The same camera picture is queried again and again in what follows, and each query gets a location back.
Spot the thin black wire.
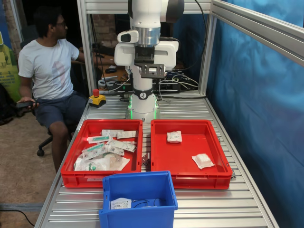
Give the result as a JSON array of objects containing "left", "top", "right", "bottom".
[{"left": 132, "top": 198, "right": 167, "bottom": 209}]

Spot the yellow emergency stop button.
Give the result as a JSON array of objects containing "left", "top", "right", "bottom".
[{"left": 88, "top": 89, "right": 107, "bottom": 109}]

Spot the aluminium profile side rail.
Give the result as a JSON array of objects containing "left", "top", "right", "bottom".
[{"left": 210, "top": 0, "right": 304, "bottom": 66}]

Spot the blue curtain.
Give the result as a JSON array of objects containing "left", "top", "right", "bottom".
[{"left": 173, "top": 0, "right": 304, "bottom": 228}]

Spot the man in white t-shirt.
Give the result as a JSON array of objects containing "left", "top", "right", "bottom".
[{"left": 16, "top": 6, "right": 117, "bottom": 173}]

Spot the white cable bundle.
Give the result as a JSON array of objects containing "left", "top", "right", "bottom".
[{"left": 158, "top": 75, "right": 200, "bottom": 95}]

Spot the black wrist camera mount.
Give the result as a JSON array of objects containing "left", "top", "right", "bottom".
[{"left": 134, "top": 46, "right": 166, "bottom": 78}]

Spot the white labelled flat packet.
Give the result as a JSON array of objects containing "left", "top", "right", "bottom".
[{"left": 109, "top": 198, "right": 133, "bottom": 210}]

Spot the black office chair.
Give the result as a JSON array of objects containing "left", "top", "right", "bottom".
[{"left": 20, "top": 23, "right": 79, "bottom": 157}]

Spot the small metal angle bracket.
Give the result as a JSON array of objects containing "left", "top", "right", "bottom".
[{"left": 142, "top": 152, "right": 152, "bottom": 167}]

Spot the black power strip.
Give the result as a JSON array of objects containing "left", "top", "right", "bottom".
[{"left": 114, "top": 82, "right": 133, "bottom": 92}]

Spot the black control box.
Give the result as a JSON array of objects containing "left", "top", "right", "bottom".
[{"left": 153, "top": 78, "right": 181, "bottom": 92}]

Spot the blue plastic box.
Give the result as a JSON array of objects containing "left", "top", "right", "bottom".
[{"left": 98, "top": 170, "right": 179, "bottom": 228}]

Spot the black phone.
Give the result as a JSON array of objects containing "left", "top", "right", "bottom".
[{"left": 16, "top": 101, "right": 36, "bottom": 109}]

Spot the small clear sterile pouch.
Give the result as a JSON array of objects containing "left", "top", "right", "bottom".
[{"left": 104, "top": 146, "right": 125, "bottom": 156}]

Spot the black camera cable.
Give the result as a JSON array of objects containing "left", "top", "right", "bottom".
[{"left": 166, "top": 0, "right": 208, "bottom": 72}]

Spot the black floor cable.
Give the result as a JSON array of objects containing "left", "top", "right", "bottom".
[{"left": 0, "top": 209, "right": 36, "bottom": 228}]

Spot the white printed bandage pack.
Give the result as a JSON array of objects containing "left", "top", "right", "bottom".
[{"left": 167, "top": 131, "right": 183, "bottom": 143}]

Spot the aluminium profile crossbeam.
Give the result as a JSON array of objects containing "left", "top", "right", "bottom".
[{"left": 84, "top": 0, "right": 212, "bottom": 15}]

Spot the green printed banner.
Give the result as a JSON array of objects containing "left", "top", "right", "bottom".
[{"left": 0, "top": 30, "right": 22, "bottom": 103}]

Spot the green syringe sterile pack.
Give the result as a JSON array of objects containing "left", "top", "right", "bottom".
[
  {"left": 82, "top": 143, "right": 106, "bottom": 154},
  {"left": 87, "top": 135, "right": 114, "bottom": 144}
]

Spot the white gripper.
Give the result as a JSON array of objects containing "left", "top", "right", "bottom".
[{"left": 114, "top": 40, "right": 179, "bottom": 72}]

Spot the grey floor cable cover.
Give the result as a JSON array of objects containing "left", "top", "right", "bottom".
[{"left": 0, "top": 202, "right": 45, "bottom": 211}]

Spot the black bag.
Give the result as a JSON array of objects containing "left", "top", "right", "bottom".
[{"left": 0, "top": 83, "right": 19, "bottom": 125}]

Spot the clear white bandage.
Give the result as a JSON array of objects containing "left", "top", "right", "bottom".
[{"left": 191, "top": 153, "right": 216, "bottom": 170}]

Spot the aluminium profile post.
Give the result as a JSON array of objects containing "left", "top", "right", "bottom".
[
  {"left": 198, "top": 14, "right": 218, "bottom": 95},
  {"left": 76, "top": 0, "right": 97, "bottom": 95}
]

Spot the white printed sterile pouch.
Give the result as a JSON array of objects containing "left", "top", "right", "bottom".
[
  {"left": 101, "top": 129, "right": 124, "bottom": 137},
  {"left": 116, "top": 130, "right": 138, "bottom": 140}
]

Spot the wooden desk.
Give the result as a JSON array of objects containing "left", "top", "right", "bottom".
[{"left": 71, "top": 47, "right": 131, "bottom": 81}]

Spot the clear oxygen mask bag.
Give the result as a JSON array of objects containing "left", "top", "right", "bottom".
[{"left": 74, "top": 153, "right": 131, "bottom": 171}]

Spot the long white sterile pouch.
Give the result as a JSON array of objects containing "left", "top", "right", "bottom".
[{"left": 106, "top": 139, "right": 137, "bottom": 152}]

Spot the red plastic crate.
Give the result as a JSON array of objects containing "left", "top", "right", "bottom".
[
  {"left": 60, "top": 118, "right": 143, "bottom": 189},
  {"left": 150, "top": 119, "right": 233, "bottom": 190}
]

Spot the black monitor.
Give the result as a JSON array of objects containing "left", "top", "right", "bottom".
[{"left": 115, "top": 14, "right": 132, "bottom": 38}]

